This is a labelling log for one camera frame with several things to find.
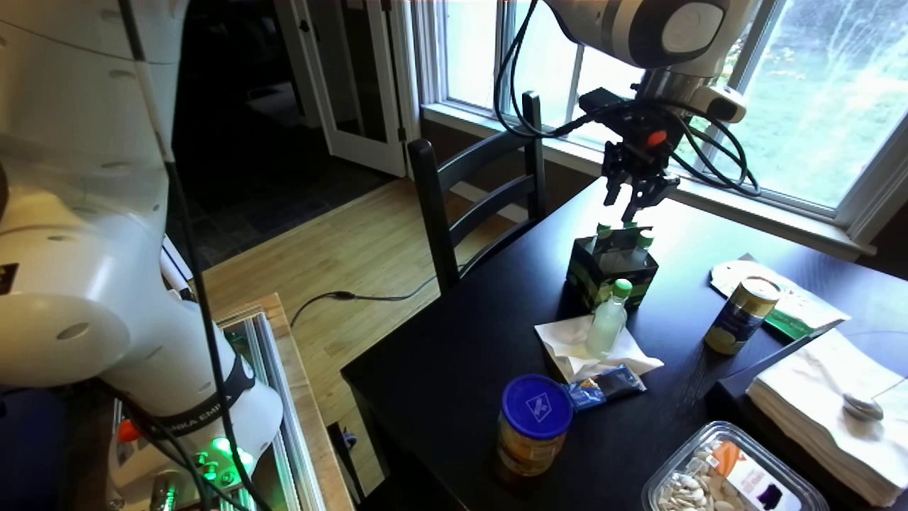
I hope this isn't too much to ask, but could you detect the black wooden chair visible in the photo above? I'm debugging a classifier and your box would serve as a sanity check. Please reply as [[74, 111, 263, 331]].
[[406, 87, 546, 296]]

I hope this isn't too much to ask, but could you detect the white bottle with green cap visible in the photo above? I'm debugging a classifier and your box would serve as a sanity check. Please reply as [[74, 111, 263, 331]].
[[586, 275, 634, 357]]

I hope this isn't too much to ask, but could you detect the jar with blue lid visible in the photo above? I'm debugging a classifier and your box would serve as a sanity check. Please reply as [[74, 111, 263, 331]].
[[497, 371, 575, 482]]

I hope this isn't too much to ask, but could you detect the white paper napkin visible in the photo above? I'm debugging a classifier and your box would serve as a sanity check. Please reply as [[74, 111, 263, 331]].
[[529, 311, 666, 385]]

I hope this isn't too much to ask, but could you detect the green flat item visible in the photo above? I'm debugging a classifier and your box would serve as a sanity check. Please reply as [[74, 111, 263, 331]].
[[759, 310, 816, 343]]

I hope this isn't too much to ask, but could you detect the stack of white napkins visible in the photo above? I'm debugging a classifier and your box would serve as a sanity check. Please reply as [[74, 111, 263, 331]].
[[745, 327, 908, 509]]

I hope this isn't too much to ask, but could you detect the black floor cable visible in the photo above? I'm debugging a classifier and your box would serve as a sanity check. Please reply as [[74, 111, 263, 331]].
[[285, 286, 440, 329]]

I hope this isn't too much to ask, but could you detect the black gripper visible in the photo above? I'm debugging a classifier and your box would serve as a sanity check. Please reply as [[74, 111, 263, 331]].
[[599, 99, 688, 228]]

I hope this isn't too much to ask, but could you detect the clear plastic food container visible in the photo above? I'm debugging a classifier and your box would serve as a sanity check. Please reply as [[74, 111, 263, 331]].
[[637, 417, 830, 511]]

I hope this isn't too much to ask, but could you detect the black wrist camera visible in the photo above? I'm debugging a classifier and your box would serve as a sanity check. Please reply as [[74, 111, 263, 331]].
[[575, 86, 646, 124]]

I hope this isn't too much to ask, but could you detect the robot mounting stand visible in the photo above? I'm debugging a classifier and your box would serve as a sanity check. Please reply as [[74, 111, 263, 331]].
[[186, 290, 358, 511]]

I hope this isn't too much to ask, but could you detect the white glass door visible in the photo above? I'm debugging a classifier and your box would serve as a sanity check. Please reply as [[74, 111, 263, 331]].
[[273, 0, 421, 181]]

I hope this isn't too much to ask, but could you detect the green cardboard bottle box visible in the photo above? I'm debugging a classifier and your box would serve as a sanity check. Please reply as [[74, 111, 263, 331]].
[[563, 222, 660, 316]]

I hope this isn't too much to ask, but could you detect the yellow and blue can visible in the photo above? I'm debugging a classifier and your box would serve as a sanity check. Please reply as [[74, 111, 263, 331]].
[[700, 275, 783, 360]]

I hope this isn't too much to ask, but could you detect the metal spoon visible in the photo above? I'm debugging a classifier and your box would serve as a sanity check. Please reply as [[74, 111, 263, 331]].
[[812, 353, 888, 422]]

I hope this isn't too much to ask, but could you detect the blue snack packet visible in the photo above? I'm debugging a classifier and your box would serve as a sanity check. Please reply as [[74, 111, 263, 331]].
[[563, 367, 650, 411]]

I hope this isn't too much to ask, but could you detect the white paper sheet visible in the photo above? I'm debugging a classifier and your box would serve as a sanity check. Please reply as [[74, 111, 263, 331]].
[[707, 252, 850, 336]]

